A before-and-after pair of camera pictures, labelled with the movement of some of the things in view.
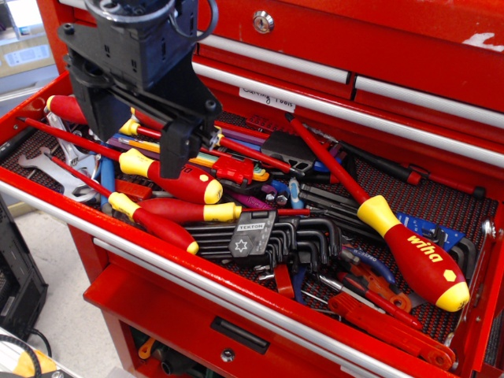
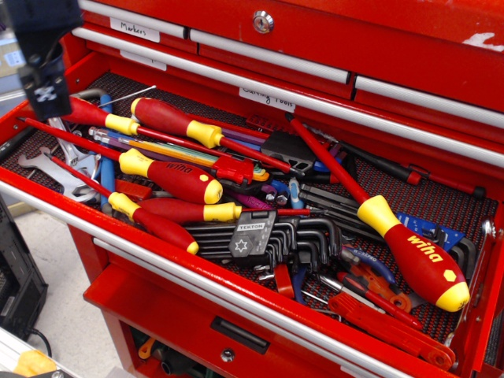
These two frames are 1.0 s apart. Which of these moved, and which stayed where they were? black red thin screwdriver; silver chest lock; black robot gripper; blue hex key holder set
Moved: black robot gripper
Stayed: silver chest lock; black red thin screwdriver; blue hex key holder set
